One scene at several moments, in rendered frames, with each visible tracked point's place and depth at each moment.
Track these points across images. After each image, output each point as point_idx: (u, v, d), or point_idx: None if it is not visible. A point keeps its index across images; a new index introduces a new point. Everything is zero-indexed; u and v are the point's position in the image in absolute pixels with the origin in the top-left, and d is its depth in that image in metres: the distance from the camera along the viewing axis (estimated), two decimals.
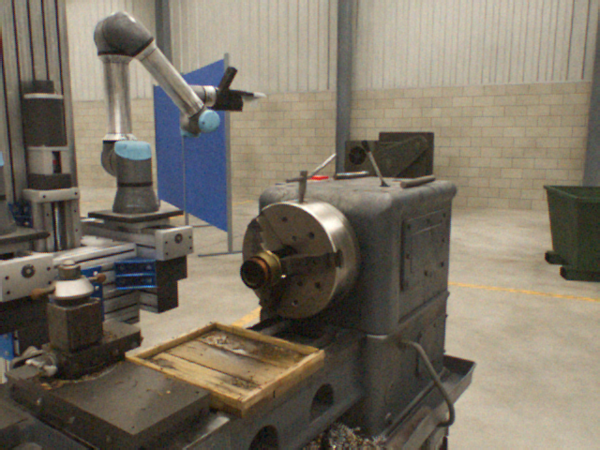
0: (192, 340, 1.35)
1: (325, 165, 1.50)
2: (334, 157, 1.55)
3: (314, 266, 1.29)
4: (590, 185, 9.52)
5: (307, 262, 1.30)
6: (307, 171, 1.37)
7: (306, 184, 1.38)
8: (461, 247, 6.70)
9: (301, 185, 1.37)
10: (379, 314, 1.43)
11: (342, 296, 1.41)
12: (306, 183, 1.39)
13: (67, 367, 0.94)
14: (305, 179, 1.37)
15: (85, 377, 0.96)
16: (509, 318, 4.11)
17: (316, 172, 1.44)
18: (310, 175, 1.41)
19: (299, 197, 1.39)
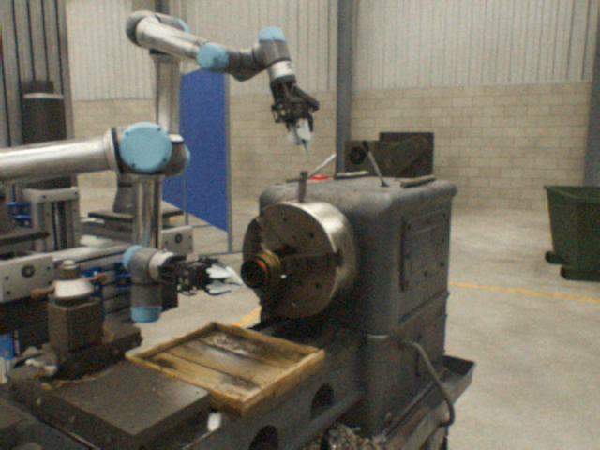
0: (192, 340, 1.35)
1: (325, 165, 1.50)
2: (334, 157, 1.55)
3: (314, 266, 1.29)
4: (590, 185, 9.52)
5: (307, 262, 1.30)
6: (307, 171, 1.37)
7: (306, 184, 1.38)
8: (461, 247, 6.70)
9: (301, 185, 1.37)
10: (379, 314, 1.43)
11: (342, 296, 1.41)
12: (306, 183, 1.39)
13: (67, 367, 0.94)
14: (305, 179, 1.37)
15: (85, 377, 0.96)
16: (509, 318, 4.11)
17: (316, 172, 1.44)
18: (310, 175, 1.41)
19: (299, 197, 1.39)
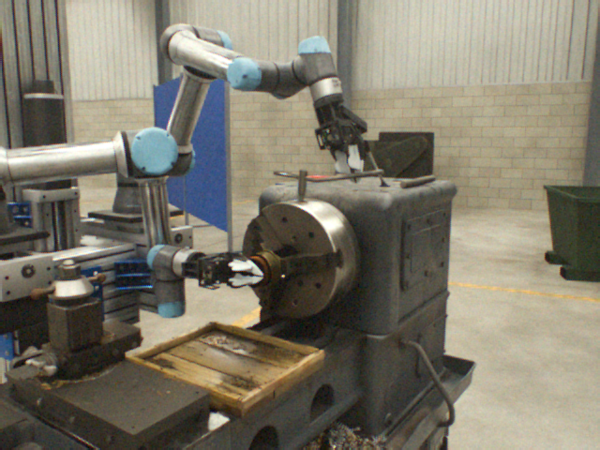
0: (192, 340, 1.35)
1: (348, 175, 1.28)
2: (372, 172, 1.24)
3: (314, 266, 1.29)
4: (590, 185, 9.52)
5: (307, 262, 1.30)
6: (301, 171, 1.37)
7: (299, 184, 1.37)
8: (461, 247, 6.70)
9: (298, 184, 1.39)
10: (379, 314, 1.43)
11: (342, 296, 1.41)
12: (303, 184, 1.37)
13: (67, 367, 0.94)
14: (298, 178, 1.38)
15: (85, 377, 0.96)
16: (509, 318, 4.11)
17: (324, 179, 1.33)
18: (313, 179, 1.35)
19: (299, 196, 1.40)
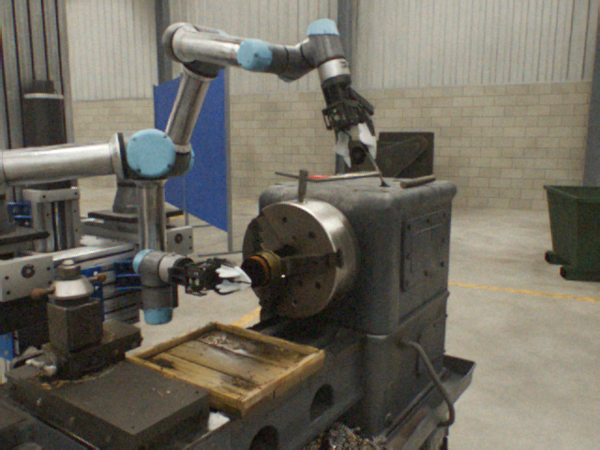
0: (192, 340, 1.35)
1: (347, 176, 1.28)
2: (370, 172, 1.23)
3: (314, 266, 1.29)
4: (590, 185, 9.52)
5: (307, 262, 1.30)
6: (301, 171, 1.36)
7: (299, 184, 1.37)
8: (461, 247, 6.70)
9: (298, 184, 1.39)
10: (379, 314, 1.43)
11: (342, 296, 1.41)
12: (303, 184, 1.37)
13: (67, 367, 0.94)
14: (298, 178, 1.38)
15: (85, 377, 0.96)
16: (509, 318, 4.11)
17: (323, 179, 1.32)
18: (313, 179, 1.35)
19: (299, 196, 1.40)
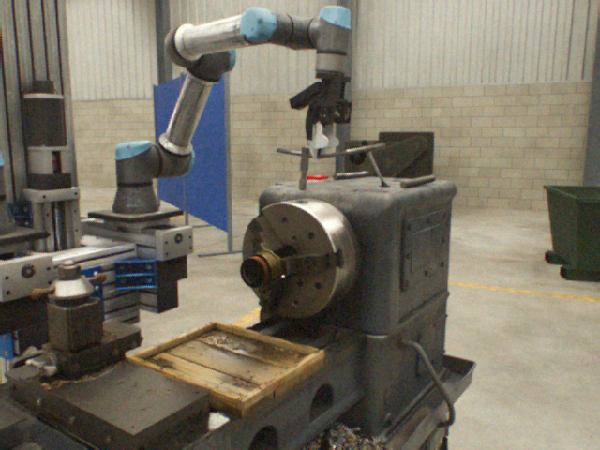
0: (192, 340, 1.35)
1: (350, 151, 1.26)
2: (374, 146, 1.22)
3: (314, 266, 1.29)
4: (590, 185, 9.52)
5: (307, 262, 1.30)
6: (303, 147, 1.35)
7: (301, 160, 1.36)
8: (461, 247, 6.70)
9: (301, 160, 1.37)
10: (379, 314, 1.43)
11: (342, 296, 1.41)
12: (305, 160, 1.36)
13: (67, 367, 0.94)
14: (301, 155, 1.36)
15: (85, 377, 0.96)
16: (509, 318, 4.11)
17: (326, 155, 1.31)
18: None
19: (302, 173, 1.38)
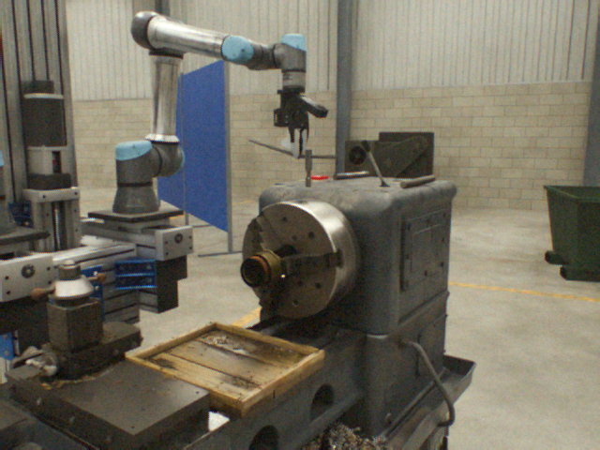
0: (192, 340, 1.35)
1: (272, 146, 1.67)
2: (256, 141, 1.70)
3: (314, 266, 1.29)
4: (590, 185, 9.52)
5: (307, 262, 1.30)
6: (310, 149, 1.59)
7: (310, 161, 1.60)
8: (461, 247, 6.70)
9: (311, 162, 1.58)
10: (379, 314, 1.43)
11: (342, 296, 1.41)
12: (307, 160, 1.60)
13: (67, 367, 0.94)
14: None
15: (85, 377, 0.96)
16: (509, 318, 4.11)
17: (290, 153, 1.63)
18: (298, 155, 1.61)
19: (309, 173, 1.59)
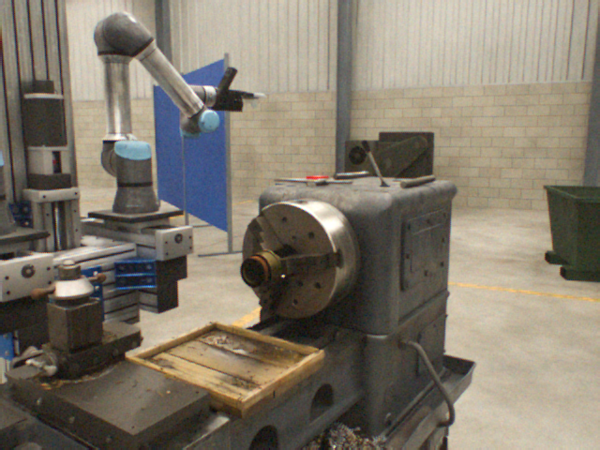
0: (192, 340, 1.35)
1: (292, 182, 1.77)
2: (279, 181, 1.82)
3: (314, 266, 1.29)
4: (590, 185, 9.52)
5: (307, 262, 1.30)
6: (326, 184, 1.69)
7: (322, 185, 1.66)
8: (461, 247, 6.70)
9: (323, 182, 1.65)
10: (379, 314, 1.43)
11: (342, 296, 1.41)
12: None
13: (67, 367, 0.94)
14: (325, 184, 1.66)
15: (85, 377, 0.96)
16: (509, 318, 4.11)
17: (306, 183, 1.72)
18: None
19: (317, 182, 1.62)
